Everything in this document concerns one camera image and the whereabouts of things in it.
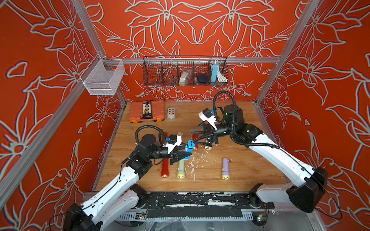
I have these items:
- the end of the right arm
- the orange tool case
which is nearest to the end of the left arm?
the end of the right arm

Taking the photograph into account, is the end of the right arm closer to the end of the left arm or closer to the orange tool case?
the end of the left arm

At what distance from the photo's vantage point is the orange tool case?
106cm
